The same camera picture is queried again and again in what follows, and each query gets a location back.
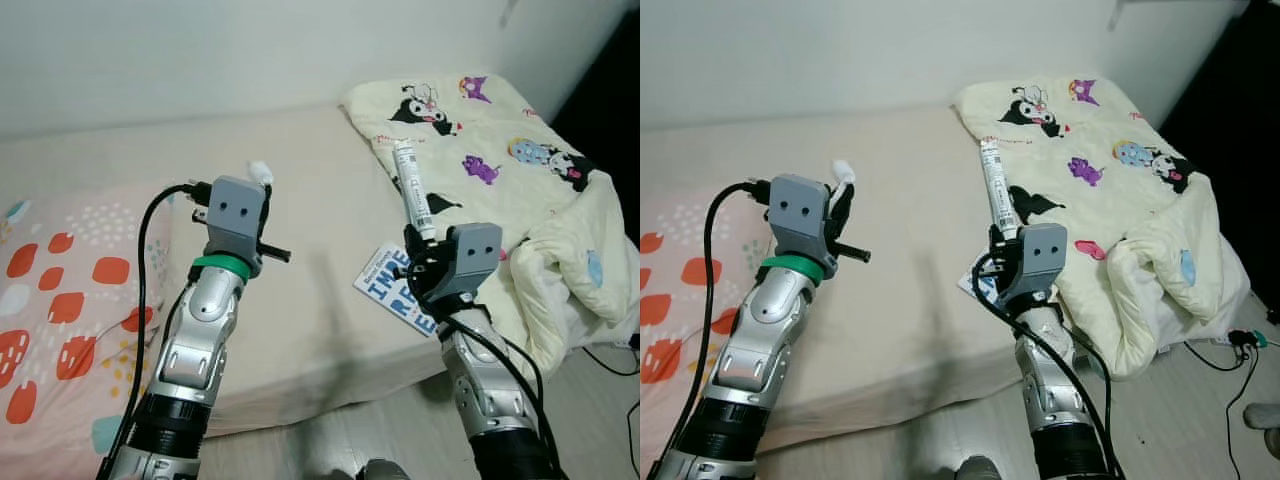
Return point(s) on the small white object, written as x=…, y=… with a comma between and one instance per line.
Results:
x=260, y=172
x=845, y=172

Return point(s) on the white green power plug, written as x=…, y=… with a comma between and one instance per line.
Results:
x=1245, y=338

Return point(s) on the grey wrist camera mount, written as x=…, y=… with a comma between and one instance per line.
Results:
x=1040, y=255
x=237, y=215
x=798, y=215
x=475, y=255

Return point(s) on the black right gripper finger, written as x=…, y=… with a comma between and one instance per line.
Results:
x=442, y=245
x=411, y=245
x=995, y=243

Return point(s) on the bed mattress with beige sheet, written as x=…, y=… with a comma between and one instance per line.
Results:
x=900, y=200
x=320, y=200

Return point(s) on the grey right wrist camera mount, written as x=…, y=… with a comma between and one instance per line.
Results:
x=1040, y=255
x=475, y=255

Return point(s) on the large black furniture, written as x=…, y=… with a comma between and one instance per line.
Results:
x=1240, y=100
x=610, y=110

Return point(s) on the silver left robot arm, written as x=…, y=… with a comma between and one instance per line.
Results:
x=770, y=340
x=200, y=340

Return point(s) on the grey right robot leg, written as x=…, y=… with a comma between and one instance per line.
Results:
x=383, y=470
x=978, y=470

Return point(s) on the white printed tube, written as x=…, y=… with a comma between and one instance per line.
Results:
x=410, y=185
x=995, y=185

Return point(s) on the cream cartoon print blanket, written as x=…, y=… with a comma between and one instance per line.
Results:
x=540, y=260
x=1140, y=280

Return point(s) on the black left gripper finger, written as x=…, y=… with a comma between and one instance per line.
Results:
x=843, y=208
x=268, y=210

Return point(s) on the grey slipper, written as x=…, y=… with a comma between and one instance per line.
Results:
x=1262, y=415

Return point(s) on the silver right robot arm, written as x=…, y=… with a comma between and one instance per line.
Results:
x=1050, y=390
x=480, y=380

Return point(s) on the pink pillow with orange spots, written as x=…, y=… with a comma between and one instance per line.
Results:
x=90, y=330
x=670, y=300

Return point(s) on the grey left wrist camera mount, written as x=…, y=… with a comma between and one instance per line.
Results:
x=237, y=215
x=798, y=215

